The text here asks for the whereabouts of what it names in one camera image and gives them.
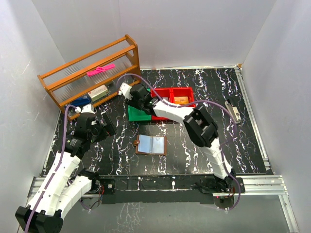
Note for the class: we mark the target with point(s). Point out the brown leather card holder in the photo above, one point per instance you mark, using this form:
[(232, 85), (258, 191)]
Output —
[(136, 143)]

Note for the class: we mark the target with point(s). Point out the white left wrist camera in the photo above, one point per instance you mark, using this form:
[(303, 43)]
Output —
[(86, 110)]

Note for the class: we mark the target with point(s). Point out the red plastic bin middle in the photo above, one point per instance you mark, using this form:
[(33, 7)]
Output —
[(163, 92)]

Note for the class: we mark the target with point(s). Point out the blue stapler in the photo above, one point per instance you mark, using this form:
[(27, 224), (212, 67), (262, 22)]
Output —
[(81, 101)]

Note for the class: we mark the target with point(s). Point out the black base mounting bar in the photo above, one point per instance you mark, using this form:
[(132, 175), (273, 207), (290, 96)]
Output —
[(201, 188)]

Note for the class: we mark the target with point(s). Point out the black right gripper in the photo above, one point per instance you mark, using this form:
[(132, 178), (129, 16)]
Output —
[(133, 103)]

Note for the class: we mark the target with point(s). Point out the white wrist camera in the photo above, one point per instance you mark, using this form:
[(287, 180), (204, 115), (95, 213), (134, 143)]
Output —
[(124, 90), (86, 110)]

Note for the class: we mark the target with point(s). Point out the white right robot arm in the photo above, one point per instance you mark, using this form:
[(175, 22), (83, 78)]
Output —
[(201, 128)]

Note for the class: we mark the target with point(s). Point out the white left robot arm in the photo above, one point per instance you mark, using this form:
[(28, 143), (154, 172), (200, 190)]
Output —
[(46, 211)]

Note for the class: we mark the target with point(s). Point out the white red small box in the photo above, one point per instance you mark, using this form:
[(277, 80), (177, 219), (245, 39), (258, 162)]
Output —
[(98, 93)]

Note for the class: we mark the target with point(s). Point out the red plastic bin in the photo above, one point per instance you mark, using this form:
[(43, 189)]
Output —
[(183, 91), (163, 92)]

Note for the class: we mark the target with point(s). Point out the red plastic bin right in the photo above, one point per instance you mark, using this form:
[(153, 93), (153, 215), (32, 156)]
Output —
[(183, 91)]

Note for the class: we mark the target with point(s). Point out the green plastic bin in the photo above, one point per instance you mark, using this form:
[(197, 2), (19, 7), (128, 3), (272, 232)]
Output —
[(136, 115)]

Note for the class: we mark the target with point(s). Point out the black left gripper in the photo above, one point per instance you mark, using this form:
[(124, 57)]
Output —
[(109, 128)]

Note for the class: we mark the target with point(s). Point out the grey metal stapler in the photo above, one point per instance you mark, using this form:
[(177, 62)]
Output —
[(233, 109)]

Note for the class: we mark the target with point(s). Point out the pink plastic clip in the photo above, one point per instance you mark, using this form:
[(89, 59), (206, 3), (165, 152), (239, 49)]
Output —
[(99, 70)]

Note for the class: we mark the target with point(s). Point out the wooden shelf rack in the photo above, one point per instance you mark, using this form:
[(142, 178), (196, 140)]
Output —
[(70, 81)]

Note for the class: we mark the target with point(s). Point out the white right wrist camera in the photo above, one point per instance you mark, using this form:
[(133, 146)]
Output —
[(124, 90)]

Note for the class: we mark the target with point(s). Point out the gold card with magnetic stripe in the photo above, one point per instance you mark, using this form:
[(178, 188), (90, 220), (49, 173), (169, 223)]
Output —
[(181, 100)]

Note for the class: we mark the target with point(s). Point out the silver card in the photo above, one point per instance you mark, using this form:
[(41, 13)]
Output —
[(158, 145)]

